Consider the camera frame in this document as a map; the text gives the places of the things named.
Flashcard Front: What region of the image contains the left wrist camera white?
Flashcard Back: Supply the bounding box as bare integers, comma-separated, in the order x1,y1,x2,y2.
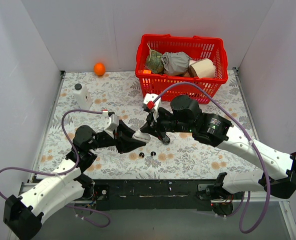
102,109,120,138

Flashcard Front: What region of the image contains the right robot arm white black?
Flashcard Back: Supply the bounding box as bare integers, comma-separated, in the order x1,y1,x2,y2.
140,93,296,199

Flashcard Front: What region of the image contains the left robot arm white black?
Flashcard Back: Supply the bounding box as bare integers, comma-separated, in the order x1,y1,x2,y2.
4,119,151,240

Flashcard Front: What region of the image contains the white earbud charging case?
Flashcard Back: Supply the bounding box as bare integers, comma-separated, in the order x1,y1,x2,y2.
132,131,151,143

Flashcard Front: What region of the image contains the orange fruit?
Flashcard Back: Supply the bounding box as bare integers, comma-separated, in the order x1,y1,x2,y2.
93,62,106,76

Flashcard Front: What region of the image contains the grey crumpled bag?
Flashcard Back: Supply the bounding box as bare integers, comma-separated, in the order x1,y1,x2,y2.
161,51,191,76

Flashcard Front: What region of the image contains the black earbud charging case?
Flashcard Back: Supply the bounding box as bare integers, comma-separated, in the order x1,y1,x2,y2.
161,136,170,145

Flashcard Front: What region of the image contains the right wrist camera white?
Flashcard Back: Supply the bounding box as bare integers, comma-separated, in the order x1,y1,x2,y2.
142,93,161,121

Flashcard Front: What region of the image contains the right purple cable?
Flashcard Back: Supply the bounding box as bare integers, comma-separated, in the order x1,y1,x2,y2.
152,81,272,235

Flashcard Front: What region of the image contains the beige paper roll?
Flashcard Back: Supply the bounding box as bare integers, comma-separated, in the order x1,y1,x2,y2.
188,58,216,79

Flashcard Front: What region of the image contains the red plastic shopping basket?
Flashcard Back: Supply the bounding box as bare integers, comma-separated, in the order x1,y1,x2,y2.
135,34,228,105

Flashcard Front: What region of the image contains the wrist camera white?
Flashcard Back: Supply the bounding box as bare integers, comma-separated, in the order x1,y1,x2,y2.
142,93,161,121
102,109,120,138

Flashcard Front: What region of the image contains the white bottle black cap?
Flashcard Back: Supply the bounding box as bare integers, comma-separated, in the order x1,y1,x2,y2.
73,83,93,110

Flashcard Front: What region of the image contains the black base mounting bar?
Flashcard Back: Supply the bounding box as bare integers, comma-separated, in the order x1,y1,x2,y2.
65,178,243,212

